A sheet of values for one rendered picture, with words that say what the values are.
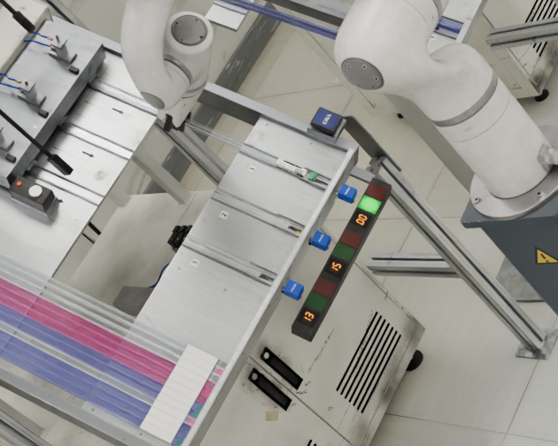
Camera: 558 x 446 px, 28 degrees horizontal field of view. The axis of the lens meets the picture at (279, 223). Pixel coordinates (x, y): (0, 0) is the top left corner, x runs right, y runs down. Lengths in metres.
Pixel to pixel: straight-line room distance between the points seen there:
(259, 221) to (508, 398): 0.78
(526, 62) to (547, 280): 1.23
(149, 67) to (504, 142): 0.58
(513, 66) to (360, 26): 1.52
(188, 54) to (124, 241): 0.97
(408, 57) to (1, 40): 0.97
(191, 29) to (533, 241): 0.66
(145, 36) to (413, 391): 1.25
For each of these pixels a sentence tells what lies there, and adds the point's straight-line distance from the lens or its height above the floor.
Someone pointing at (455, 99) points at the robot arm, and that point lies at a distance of 1.64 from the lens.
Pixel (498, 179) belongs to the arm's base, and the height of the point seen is 0.76.
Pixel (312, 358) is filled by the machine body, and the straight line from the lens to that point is 2.47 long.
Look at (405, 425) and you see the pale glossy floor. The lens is 2.67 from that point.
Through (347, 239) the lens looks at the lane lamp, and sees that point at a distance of 2.04.
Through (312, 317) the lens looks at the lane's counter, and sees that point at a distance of 1.98.
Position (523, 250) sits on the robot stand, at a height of 0.61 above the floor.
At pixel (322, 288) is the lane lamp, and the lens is 2.00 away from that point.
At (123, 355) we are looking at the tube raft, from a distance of 1.96.
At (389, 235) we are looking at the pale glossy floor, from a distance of 3.14.
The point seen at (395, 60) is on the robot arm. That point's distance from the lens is 1.53.
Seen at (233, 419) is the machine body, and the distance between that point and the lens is 2.34.
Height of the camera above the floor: 1.78
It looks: 30 degrees down
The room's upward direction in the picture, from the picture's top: 46 degrees counter-clockwise
